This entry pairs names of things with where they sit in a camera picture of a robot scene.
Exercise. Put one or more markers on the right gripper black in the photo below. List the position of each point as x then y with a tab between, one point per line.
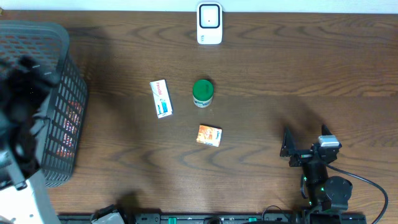
301	155

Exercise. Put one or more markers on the small orange box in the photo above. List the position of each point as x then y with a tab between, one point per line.
209	135

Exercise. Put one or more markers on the green lidded jar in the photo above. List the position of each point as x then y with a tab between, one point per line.
203	91

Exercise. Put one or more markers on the orange Top candy bar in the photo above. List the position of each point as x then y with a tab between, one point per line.
70	126

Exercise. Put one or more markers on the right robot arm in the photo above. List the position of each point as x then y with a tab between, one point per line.
328	196

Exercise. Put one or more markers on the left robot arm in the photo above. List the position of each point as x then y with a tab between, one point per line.
24	196

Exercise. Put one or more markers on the grey plastic basket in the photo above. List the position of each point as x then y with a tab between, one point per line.
48	43

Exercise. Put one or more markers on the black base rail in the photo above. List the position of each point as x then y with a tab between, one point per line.
269	217

